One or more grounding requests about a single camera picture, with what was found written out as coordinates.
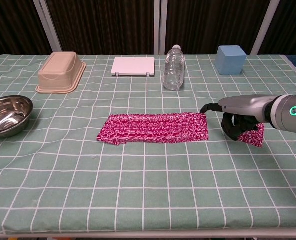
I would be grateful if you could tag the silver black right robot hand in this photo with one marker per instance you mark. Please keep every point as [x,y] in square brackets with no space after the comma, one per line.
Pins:
[245,106]

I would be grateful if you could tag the small red cloth piece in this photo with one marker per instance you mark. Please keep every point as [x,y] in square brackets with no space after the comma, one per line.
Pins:
[252,137]

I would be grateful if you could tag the light blue cube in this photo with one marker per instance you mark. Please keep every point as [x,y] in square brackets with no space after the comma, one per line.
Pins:
[228,61]

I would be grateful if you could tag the clear plastic water bottle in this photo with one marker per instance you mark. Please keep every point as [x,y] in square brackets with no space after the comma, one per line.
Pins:
[174,70]

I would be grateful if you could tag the dark brown ribbed panel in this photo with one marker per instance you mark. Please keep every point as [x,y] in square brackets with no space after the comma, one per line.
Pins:
[210,22]
[13,27]
[290,27]
[102,25]

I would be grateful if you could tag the pink knitted cloth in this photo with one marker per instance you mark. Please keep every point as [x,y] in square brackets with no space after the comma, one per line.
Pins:
[152,128]

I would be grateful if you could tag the white flat hinged box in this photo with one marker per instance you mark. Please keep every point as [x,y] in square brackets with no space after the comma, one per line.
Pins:
[134,65]

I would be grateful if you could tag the green checked tablecloth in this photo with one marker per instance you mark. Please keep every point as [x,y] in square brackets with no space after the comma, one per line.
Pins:
[142,180]

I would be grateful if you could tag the beige plastic tub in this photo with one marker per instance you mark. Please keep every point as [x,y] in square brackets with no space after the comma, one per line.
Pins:
[59,73]

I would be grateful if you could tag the stainless steel bowl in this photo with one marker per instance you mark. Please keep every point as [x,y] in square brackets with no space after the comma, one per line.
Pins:
[6,117]

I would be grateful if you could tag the grey partition post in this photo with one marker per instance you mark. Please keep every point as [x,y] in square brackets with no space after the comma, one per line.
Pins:
[48,25]
[160,25]
[265,25]

